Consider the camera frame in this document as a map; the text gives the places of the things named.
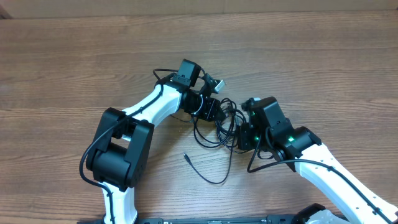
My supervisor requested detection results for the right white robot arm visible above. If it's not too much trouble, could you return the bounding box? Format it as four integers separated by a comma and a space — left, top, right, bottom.
238, 96, 397, 223

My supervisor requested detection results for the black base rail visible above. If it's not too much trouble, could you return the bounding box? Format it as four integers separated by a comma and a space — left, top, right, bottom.
77, 213, 302, 224

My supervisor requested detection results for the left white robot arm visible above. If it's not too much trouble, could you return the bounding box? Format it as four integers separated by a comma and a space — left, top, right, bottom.
79, 59, 225, 223

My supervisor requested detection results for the black usb cable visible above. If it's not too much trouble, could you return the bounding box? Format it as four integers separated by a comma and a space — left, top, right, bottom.
192, 98, 249, 155

